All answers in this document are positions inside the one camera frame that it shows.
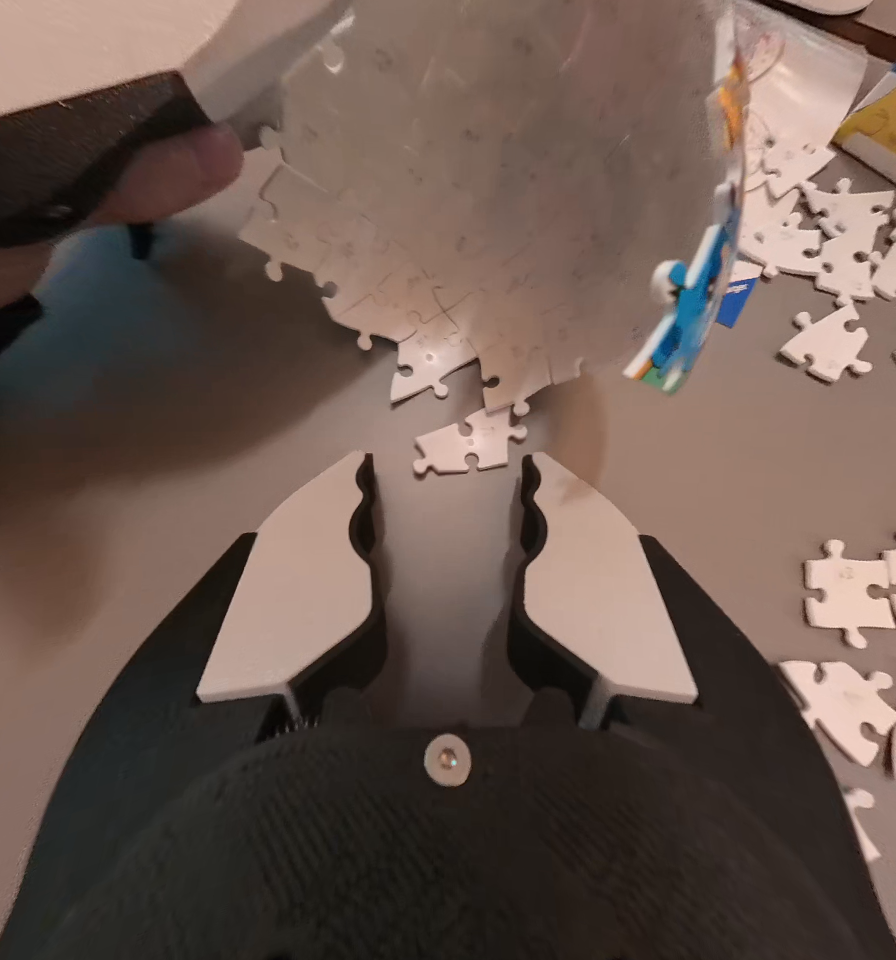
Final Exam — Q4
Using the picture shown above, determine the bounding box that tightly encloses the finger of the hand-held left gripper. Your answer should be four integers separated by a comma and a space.
0, 0, 355, 151

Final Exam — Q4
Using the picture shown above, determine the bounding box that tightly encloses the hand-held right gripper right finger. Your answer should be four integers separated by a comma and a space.
508, 452, 700, 730

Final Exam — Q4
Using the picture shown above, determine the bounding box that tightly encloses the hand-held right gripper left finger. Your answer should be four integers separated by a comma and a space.
195, 450, 389, 706

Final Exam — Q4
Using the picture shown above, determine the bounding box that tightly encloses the partly built puzzle ball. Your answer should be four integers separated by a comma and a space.
238, 0, 757, 414

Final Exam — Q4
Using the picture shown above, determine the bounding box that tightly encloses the pile of white puzzle pieces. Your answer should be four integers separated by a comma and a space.
736, 138, 896, 410

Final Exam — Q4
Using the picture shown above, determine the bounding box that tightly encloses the paper puzzle leaflet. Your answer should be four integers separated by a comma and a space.
710, 15, 869, 331

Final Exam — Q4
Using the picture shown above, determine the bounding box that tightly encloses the blue puzzle box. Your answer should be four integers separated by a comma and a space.
830, 30, 896, 189

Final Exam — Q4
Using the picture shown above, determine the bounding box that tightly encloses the person's left hand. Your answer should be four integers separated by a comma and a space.
0, 123, 245, 312

